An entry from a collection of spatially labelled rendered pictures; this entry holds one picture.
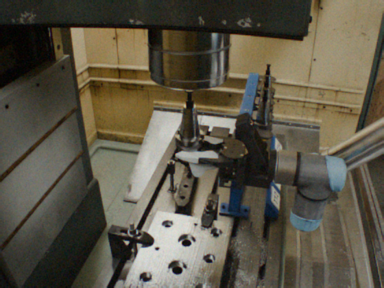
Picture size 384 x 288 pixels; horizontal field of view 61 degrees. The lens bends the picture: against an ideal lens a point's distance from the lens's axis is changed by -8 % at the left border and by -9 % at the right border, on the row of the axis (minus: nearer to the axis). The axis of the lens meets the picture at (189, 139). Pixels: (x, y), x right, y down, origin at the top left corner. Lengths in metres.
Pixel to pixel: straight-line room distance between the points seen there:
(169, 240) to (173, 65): 0.54
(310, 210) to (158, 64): 0.45
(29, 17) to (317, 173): 0.63
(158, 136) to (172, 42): 1.26
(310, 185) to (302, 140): 1.06
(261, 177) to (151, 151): 1.08
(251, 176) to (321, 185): 0.15
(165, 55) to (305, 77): 1.21
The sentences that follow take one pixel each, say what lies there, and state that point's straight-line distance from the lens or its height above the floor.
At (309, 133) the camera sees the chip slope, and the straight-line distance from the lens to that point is 1.85.
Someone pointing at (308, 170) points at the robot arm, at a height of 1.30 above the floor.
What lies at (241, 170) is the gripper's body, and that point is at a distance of 0.74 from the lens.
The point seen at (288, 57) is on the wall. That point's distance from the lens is 1.72.
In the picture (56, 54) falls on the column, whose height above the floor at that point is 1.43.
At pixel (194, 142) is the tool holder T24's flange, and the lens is 0.74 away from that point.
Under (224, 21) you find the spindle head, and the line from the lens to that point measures 0.53.
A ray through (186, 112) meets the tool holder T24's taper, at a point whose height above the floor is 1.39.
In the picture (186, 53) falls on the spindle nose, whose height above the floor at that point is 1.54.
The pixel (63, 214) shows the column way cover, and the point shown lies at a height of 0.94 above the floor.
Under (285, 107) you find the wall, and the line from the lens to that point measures 1.82.
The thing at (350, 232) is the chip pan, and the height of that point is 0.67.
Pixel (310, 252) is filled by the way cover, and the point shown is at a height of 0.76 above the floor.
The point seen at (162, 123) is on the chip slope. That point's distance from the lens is 1.87.
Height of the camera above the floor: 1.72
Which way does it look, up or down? 32 degrees down
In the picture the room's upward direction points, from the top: straight up
